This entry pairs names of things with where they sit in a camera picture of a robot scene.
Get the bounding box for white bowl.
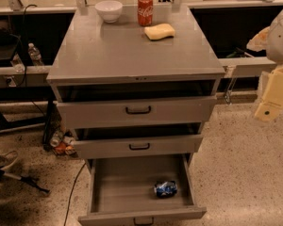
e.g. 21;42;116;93
95;0;123;23

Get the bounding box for clear water bottle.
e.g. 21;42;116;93
28;43;43;67

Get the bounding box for red coca-cola can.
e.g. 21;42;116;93
138;0;153;26

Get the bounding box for bottom grey drawer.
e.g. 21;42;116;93
78;154;206;226

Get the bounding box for blue pepsi can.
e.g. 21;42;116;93
154;181;177;198

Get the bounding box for black tripod stand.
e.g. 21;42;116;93
0;169;50;196

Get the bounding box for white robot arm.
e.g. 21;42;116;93
246;9;283;121

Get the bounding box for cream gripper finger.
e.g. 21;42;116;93
255;66;283;121
246;26;270;52

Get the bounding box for grey drawer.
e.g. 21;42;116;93
74;135;203;159
58;96;216;129
78;154;206;226

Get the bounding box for black floor cable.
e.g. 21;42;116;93
63;162;87;226

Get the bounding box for middle grey drawer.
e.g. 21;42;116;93
74;135;203;159

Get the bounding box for yellow sponge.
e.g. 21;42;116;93
144;24;175;40

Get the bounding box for small items pile on floor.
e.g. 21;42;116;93
49;130;77;157

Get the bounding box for top grey drawer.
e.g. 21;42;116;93
58;96;216;129

